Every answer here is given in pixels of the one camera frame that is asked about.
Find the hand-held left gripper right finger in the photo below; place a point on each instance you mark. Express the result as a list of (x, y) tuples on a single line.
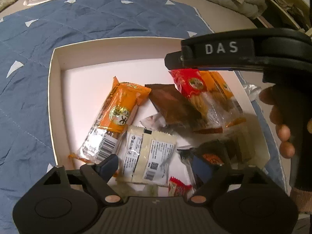
[(201, 170)]

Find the brown snack packet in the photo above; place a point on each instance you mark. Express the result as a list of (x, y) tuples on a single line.
[(173, 104)]

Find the clear nut snack packet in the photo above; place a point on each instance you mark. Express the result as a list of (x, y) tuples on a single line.
[(153, 121)]

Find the white cardboard box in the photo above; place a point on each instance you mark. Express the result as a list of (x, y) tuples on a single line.
[(82, 82)]

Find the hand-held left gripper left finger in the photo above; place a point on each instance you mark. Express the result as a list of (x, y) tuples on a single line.
[(109, 165)]

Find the white grey snack packet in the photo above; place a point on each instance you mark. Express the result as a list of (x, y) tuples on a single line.
[(146, 151)]

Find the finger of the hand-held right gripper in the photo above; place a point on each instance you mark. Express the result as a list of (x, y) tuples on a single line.
[(174, 60)]

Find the dark blue snack packet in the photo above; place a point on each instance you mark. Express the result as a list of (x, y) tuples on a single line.
[(209, 157)]

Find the small red candy packet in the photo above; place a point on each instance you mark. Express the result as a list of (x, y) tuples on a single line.
[(179, 186)]

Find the person's right forearm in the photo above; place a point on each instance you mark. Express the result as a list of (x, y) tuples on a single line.
[(298, 199)]

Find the cluttered wooden bookshelf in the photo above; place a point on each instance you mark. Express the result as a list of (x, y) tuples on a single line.
[(287, 2)]

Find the clear pale snack packet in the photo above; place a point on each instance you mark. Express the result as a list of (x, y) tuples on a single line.
[(240, 143)]

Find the blue quilted mat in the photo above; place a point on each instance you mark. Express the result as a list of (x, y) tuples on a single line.
[(48, 29)]

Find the long orange cracker packet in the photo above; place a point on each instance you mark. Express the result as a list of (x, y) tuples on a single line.
[(114, 117), (225, 95)]

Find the crumpled silver wrapper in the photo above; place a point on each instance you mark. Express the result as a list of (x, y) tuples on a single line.
[(252, 91)]

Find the fluffy cream pillow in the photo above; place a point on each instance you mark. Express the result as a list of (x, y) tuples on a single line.
[(6, 1)]

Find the person's right hand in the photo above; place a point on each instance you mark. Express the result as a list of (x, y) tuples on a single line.
[(280, 126)]

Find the red cracker packet round label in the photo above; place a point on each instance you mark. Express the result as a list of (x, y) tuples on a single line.
[(195, 90)]

